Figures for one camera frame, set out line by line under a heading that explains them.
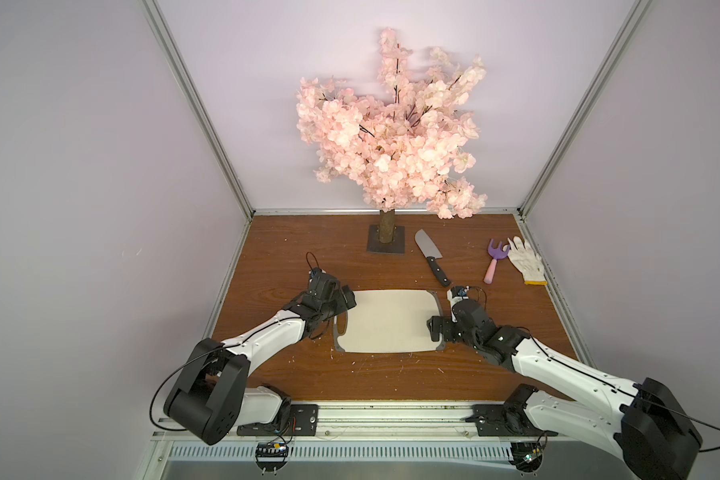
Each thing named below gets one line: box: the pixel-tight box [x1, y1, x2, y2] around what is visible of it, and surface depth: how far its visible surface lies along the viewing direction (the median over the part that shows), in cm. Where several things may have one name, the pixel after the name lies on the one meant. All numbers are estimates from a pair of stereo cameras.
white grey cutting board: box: [334, 289, 446, 353], surface depth 92 cm
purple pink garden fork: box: [484, 239, 510, 285], surface depth 108 cm
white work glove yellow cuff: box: [502, 236, 548, 285], surface depth 106 cm
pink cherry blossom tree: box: [296, 27, 487, 244], surface depth 73 cm
